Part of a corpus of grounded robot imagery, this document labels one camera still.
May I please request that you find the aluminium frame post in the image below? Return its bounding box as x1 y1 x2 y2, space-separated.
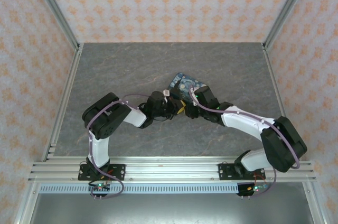
262 0 315 50
27 0 81 50

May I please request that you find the grey metal sheet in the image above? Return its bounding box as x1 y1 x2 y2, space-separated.
26 193 315 224

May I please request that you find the aluminium frame leg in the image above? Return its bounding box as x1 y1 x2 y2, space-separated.
303 181 331 224
14 181 40 224

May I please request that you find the aluminium side rail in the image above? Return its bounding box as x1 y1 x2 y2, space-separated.
262 44 301 161
42 44 84 161

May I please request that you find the thin red wire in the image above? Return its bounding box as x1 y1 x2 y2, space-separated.
252 171 266 182
104 167 117 182

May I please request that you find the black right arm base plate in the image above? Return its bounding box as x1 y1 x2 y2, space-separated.
218 163 265 181

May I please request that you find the slotted grey cable duct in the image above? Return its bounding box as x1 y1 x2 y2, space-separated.
39 183 240 194

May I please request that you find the aluminium mounting rail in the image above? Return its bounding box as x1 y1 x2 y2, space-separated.
27 156 317 182

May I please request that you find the blue starry night tin box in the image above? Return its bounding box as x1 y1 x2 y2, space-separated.
166 72 211 103

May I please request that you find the circuit board with LEDs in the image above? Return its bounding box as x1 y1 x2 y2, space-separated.
247 183 269 192
88 181 111 192

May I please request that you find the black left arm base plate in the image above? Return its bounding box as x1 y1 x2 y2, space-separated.
77 164 126 181

